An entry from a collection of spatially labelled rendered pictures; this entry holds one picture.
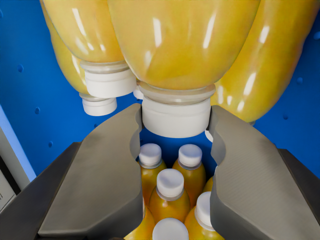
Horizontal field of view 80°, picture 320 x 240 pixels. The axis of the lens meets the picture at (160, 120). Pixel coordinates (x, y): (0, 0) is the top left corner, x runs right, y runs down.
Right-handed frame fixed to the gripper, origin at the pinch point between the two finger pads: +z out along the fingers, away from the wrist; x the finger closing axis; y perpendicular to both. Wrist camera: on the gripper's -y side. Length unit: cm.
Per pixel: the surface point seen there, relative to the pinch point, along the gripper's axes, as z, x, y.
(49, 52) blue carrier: 9.2, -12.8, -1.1
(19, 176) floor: 117, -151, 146
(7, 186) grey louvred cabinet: 104, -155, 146
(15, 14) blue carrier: 7.1, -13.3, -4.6
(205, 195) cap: 5.8, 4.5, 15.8
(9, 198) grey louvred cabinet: 100, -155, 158
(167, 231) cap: 0.9, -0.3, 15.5
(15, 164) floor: 116, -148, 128
